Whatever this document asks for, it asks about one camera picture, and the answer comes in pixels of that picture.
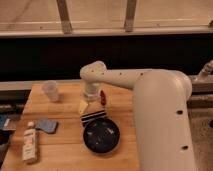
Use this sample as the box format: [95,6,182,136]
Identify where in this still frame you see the black white striped cloth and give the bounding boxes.
[81,110,106,126]

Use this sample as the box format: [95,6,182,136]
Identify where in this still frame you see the black ceramic bowl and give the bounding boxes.
[83,118,120,154]

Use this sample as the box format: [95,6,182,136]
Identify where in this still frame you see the blue sponge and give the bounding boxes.
[35,118,58,134]

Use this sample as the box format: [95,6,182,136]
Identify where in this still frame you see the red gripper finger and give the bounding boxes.
[100,90,107,106]

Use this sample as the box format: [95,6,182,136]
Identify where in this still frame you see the wooden table top board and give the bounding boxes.
[1,82,139,171]

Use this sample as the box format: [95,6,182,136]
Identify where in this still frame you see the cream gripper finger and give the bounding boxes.
[78,100,88,115]

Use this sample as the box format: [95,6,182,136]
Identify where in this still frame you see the white glue bottle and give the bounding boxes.
[22,121,38,164]

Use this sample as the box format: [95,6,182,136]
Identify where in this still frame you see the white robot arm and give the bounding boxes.
[80,61,198,171]

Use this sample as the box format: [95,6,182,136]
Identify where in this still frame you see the metal window frame rail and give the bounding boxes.
[0,0,213,37]

